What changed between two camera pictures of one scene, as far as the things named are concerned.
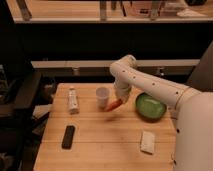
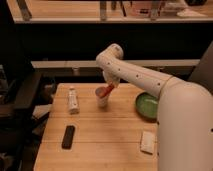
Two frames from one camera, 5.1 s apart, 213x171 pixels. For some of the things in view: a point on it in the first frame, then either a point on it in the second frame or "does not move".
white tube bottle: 73,102 does not move
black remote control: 68,137 does not move
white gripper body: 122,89 → 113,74
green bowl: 149,108 does not move
